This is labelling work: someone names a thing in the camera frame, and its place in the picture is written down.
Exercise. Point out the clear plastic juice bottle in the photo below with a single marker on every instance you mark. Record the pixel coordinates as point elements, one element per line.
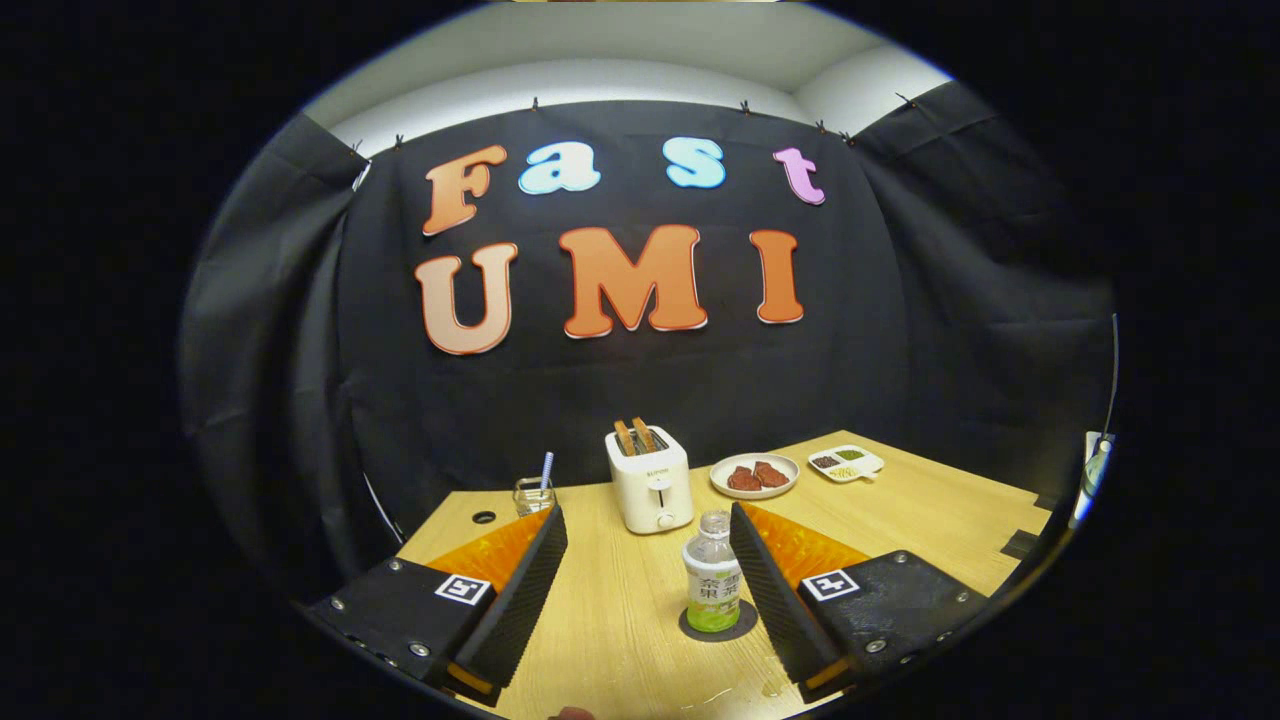
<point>712,585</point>

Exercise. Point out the white divided condiment dish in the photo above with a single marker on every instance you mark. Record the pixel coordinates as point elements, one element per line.
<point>848,465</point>

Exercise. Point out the brown toast slice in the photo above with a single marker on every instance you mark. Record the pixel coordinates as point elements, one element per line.
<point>623,437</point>
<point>645,434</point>

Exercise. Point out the white toaster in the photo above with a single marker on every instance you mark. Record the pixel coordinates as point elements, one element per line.
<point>650,490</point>

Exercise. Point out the white oval plate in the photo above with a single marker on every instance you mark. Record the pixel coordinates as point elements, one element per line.
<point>785,487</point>

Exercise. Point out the striped drinking straw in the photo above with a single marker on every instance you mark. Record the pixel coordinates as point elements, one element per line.
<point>547,468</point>

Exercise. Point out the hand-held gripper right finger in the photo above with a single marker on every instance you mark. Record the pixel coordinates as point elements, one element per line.
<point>775,600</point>

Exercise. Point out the dark brown round coaster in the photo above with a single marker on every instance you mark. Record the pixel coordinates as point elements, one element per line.
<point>692,628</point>

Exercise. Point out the red meat piece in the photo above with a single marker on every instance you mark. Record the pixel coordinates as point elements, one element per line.
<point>744,478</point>
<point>771,473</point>

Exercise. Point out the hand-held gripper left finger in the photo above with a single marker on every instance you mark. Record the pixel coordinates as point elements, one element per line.
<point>520,600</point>

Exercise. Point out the wooden table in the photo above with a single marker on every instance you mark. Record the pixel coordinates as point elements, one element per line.
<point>620,620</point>

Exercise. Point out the black backdrop cloth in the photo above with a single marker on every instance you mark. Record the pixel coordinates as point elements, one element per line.
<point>650,390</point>

